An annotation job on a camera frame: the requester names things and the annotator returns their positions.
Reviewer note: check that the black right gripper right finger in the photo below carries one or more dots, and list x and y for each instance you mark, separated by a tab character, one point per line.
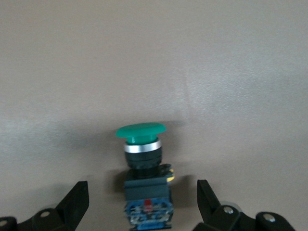
209	204

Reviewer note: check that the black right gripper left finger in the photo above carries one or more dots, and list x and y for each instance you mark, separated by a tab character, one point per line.
69	207

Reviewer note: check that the green mushroom push button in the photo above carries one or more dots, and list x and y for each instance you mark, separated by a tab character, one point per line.
142	154

